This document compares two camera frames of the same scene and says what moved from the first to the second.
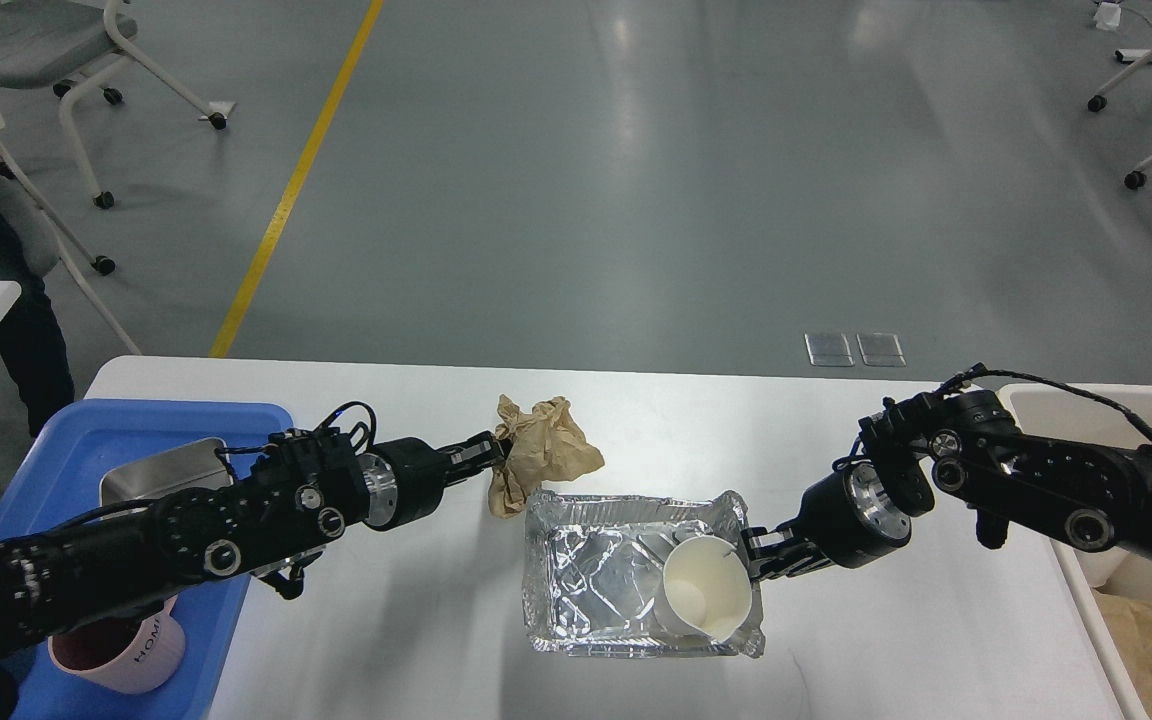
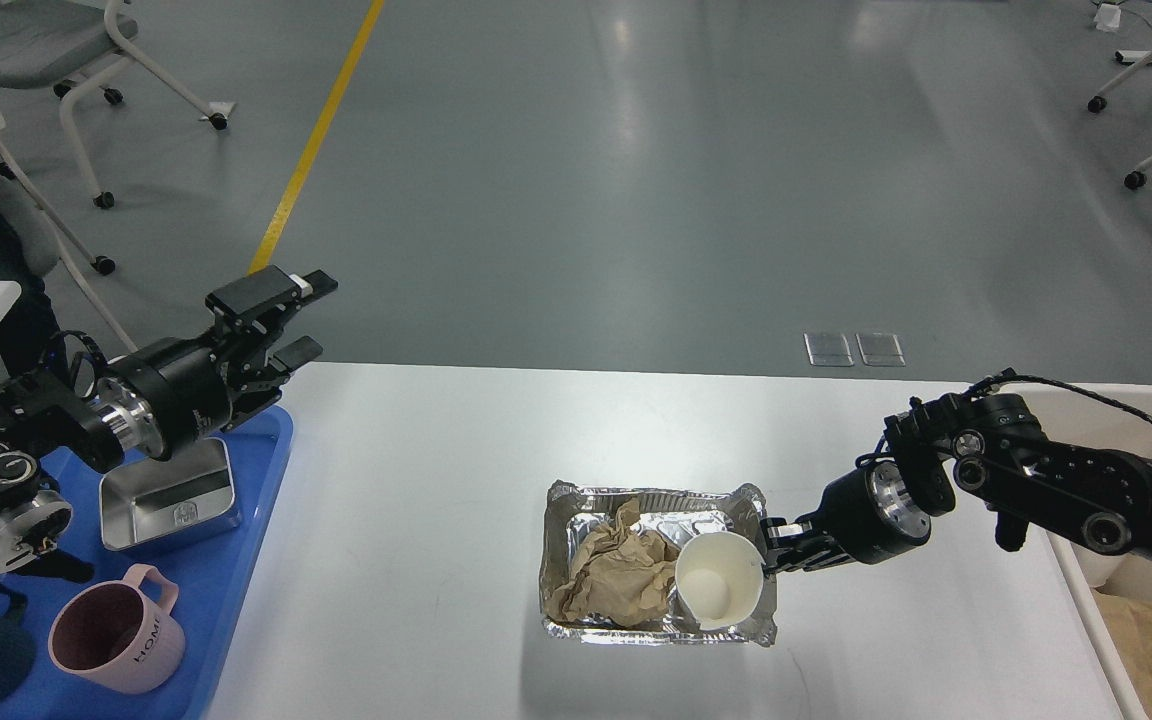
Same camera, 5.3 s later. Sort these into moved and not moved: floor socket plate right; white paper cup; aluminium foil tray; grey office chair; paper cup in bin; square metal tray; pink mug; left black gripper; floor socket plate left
Moved: white paper cup; aluminium foil tray; left black gripper
Not moved: square metal tray; paper cup in bin; grey office chair; pink mug; floor socket plate right; floor socket plate left
